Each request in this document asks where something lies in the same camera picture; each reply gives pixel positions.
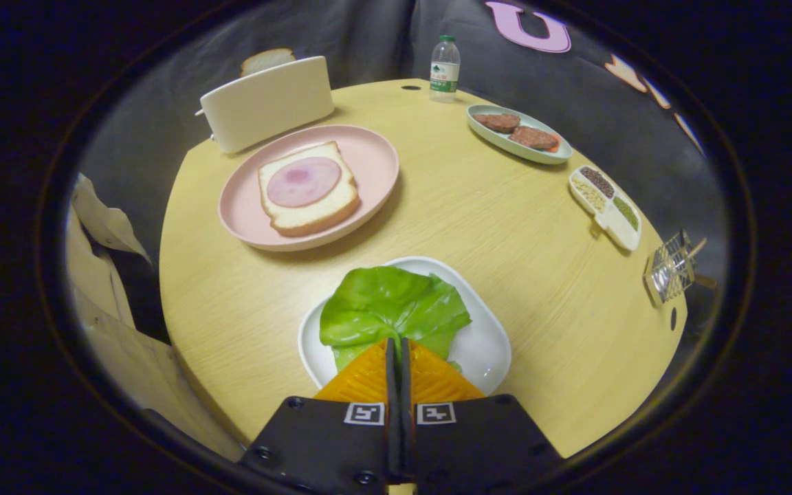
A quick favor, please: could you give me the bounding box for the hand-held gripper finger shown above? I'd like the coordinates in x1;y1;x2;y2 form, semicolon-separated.
399;337;564;494
239;338;402;494

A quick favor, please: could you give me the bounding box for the green lettuce leaf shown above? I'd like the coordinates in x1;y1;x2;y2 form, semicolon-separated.
319;266;472;373

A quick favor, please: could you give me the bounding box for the white square plate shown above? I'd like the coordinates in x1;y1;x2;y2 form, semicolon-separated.
298;256;512;397

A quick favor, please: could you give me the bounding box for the white bread slice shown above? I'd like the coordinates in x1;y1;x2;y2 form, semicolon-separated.
258;141;361;238

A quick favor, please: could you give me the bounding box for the pink ham slice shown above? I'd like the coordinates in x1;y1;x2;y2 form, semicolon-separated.
266;157;342;209

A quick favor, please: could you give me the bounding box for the pink round plate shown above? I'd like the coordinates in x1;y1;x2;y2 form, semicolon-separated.
218;124;400;252

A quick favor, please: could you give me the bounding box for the light green oval plate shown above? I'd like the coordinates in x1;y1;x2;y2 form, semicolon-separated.
465;104;573;166

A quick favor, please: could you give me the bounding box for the white divided seasoning tray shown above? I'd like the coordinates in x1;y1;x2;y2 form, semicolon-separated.
569;165;643;252

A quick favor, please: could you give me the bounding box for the brown meat patty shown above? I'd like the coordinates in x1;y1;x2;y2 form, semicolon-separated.
508;125;560;151
473;113;522;134

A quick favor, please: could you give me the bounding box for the crumpled beige paper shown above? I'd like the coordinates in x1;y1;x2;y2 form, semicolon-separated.
65;172;247;463

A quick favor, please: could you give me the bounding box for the white toaster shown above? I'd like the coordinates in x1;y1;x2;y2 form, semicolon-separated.
195;56;336;155

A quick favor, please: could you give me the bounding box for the clear plastic water bottle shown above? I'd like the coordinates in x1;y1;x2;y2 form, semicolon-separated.
429;35;461;104

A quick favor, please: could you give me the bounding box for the toasted bread slice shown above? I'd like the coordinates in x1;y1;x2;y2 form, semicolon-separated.
240;47;296;78

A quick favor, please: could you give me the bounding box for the metal wire basket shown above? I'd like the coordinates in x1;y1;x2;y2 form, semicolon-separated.
643;229;718;307

